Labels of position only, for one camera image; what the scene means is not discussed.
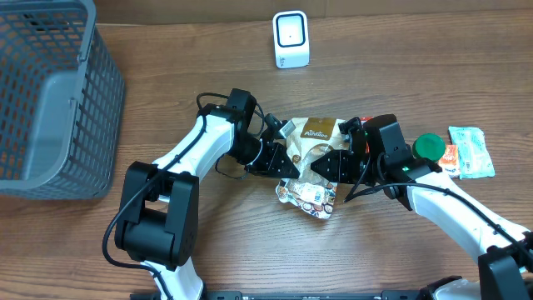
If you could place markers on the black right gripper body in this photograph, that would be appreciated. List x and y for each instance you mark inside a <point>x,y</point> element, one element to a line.
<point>354,164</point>

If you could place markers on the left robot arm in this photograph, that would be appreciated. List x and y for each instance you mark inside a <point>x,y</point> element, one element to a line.
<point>155,228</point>

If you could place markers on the teal tissue packet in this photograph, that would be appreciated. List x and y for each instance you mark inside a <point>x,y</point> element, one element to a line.
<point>474,158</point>

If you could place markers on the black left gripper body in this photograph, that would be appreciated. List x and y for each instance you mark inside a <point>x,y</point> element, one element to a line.
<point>266,157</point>

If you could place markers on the red snack bar wrapper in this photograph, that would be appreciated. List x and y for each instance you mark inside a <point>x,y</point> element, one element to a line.
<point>365,119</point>

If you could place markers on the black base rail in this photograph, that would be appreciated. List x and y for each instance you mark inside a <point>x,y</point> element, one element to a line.
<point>384,295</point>

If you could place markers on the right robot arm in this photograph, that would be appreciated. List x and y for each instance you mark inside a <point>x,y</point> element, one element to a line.
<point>379,157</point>

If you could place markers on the green lid seasoning jar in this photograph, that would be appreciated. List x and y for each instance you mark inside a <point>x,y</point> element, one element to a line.
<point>430,146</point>

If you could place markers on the white barcode scanner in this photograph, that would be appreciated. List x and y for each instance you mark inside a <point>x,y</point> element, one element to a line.
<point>291,39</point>

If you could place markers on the white brown snack packet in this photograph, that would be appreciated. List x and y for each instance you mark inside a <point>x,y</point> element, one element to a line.
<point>313,138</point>

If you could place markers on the grey plastic mesh basket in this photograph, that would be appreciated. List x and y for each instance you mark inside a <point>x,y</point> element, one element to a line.
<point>62,100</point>

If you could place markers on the orange snack packet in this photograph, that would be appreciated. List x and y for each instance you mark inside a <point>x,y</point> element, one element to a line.
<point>450,161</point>

